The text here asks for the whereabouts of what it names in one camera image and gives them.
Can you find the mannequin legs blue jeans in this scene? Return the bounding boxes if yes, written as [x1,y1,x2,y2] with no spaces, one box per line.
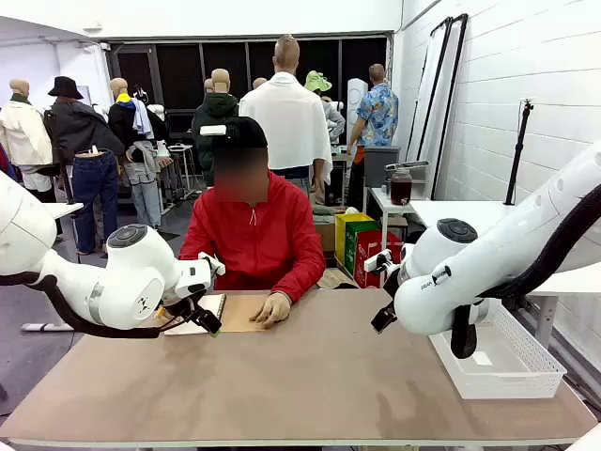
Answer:
[71,148,119,257]

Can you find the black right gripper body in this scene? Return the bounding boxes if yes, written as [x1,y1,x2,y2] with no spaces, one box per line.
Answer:
[370,300,399,334]

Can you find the small white stand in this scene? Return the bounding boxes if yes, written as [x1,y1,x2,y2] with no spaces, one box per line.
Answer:
[167,144,196,201]

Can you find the person's blurred head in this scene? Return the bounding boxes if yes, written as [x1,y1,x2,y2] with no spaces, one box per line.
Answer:
[213,148,270,204]

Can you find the white tower fan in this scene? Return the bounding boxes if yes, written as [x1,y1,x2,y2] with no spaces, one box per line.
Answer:
[347,78,369,124]

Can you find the grey box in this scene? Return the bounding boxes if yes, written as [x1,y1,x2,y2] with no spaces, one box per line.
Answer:
[363,145,402,189]

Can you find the spiral notebook brown cover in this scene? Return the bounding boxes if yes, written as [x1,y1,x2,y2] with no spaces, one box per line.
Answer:
[163,292,283,337]

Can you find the black cap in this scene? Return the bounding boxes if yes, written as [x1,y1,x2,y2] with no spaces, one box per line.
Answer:
[210,116,270,150]

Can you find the glass jar brown liquid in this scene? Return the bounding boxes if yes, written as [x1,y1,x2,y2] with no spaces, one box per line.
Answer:
[389,167,414,207]

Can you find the mannequin in dark coat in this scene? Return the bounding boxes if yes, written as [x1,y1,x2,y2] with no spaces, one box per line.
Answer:
[43,91,126,170]

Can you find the small white side table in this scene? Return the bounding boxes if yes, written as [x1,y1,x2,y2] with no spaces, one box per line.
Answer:
[368,186,415,264]

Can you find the white perforated plastic basket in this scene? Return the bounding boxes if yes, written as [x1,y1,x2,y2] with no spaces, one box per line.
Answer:
[429,298,568,400]

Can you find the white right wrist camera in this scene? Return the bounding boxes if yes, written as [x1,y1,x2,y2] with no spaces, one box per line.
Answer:
[363,248,393,274]

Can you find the black bucket hat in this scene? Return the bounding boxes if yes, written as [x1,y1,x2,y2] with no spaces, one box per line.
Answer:
[47,75,85,101]

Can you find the cardboard box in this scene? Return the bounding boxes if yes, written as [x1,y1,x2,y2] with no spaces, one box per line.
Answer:
[314,220,337,253]

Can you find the mannequin in dark green hoodie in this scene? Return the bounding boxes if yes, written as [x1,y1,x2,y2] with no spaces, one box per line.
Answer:
[191,69,240,187]

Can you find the light green hat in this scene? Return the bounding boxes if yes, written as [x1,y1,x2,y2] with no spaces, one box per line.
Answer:
[303,70,333,93]

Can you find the green bag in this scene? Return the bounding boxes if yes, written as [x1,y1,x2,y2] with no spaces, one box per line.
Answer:
[345,220,384,278]

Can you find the person's left hand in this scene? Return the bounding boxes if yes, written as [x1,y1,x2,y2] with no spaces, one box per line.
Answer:
[248,290,293,329]

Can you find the tall mannequin white cape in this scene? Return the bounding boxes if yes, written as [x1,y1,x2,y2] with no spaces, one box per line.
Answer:
[238,34,334,198]

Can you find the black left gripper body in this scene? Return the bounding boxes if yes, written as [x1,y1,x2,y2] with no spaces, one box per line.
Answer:
[162,298,198,325]

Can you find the black tripod stand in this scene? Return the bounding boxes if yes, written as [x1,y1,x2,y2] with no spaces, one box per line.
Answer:
[504,98,536,207]

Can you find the mannequin in cream coat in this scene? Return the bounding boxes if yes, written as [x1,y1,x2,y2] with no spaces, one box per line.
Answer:
[0,78,54,194]

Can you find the grey metal tray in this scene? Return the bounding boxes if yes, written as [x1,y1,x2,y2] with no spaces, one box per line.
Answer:
[384,160,431,172]

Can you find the black framed white panel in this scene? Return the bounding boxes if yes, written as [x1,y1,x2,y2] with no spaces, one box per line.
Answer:
[406,16,455,163]
[429,12,470,201]

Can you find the olive green cloth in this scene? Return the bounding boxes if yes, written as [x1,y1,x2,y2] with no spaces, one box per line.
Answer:
[312,204,349,223]

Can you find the person's red jacket torso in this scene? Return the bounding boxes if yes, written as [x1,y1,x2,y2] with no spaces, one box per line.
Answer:
[179,171,327,304]

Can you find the mannequin with yellow collar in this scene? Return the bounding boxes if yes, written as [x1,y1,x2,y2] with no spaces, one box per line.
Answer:
[107,77,170,230]

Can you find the mannequin in floral shirt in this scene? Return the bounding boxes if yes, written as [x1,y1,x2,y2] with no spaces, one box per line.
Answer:
[347,63,400,213]

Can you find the mannequin in grey shirt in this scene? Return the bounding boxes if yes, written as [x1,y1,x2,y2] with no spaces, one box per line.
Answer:
[318,91,347,145]

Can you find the person's left forearm red sleeve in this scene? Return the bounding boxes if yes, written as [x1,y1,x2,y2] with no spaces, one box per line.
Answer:
[270,256,327,304]

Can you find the yellow bag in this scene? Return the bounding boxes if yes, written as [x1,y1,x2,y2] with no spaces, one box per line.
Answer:
[334,212,376,278]

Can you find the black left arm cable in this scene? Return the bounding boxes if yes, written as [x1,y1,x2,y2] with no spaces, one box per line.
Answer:
[0,271,198,340]

